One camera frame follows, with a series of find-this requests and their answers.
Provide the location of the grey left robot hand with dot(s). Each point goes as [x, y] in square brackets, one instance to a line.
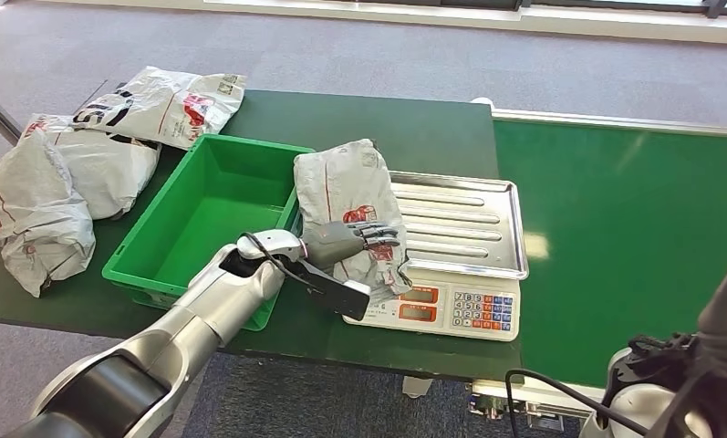
[339, 242]

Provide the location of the white courier bag red stripe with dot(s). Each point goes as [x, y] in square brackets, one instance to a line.
[345, 187]

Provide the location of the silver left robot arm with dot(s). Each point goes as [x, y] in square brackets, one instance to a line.
[218, 302]

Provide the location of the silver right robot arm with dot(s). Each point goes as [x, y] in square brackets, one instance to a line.
[635, 405]

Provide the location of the green conveyor belt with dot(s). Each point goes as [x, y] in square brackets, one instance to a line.
[611, 242]

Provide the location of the white electronic scale steel tray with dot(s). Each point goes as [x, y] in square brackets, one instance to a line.
[460, 224]

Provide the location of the green plastic bin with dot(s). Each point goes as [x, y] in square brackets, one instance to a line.
[206, 205]

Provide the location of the white table foot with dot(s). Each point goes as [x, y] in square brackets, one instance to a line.
[417, 387]

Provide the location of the white courier bag black lettering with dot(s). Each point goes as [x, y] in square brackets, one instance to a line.
[163, 103]

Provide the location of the white plastic courier bag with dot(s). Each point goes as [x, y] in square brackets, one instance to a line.
[106, 169]
[37, 224]

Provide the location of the white window sill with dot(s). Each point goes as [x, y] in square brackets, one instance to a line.
[580, 21]

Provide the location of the dark metal pole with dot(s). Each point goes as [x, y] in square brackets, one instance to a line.
[0, 116]

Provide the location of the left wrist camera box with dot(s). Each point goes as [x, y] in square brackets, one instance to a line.
[339, 296]

